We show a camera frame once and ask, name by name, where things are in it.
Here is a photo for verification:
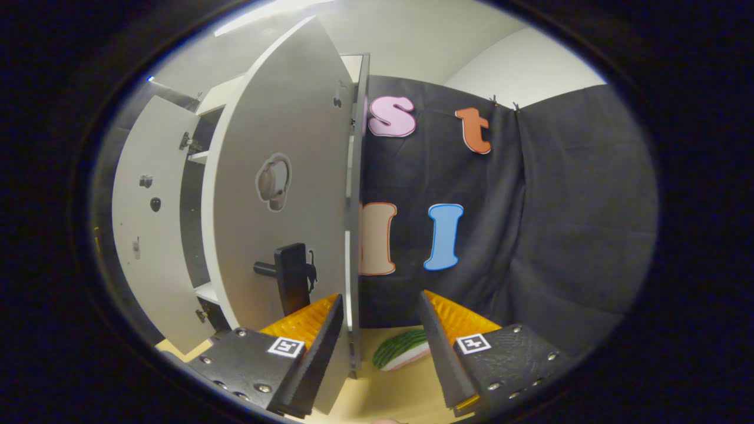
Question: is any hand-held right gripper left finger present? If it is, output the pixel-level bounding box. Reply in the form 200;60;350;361
188;293;345;420

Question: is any watermelon slice toy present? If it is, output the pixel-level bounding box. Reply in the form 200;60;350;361
372;329;431;372

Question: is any white and grey cabinet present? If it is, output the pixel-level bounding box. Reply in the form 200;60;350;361
180;53;372;377

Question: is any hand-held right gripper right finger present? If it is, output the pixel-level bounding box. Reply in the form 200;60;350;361
419;290;575;418

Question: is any black right door handle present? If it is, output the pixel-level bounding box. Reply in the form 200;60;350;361
254;243;318;317

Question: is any white cabinet door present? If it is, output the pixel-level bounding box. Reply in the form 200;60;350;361
112;95;216;355
200;15;357;416

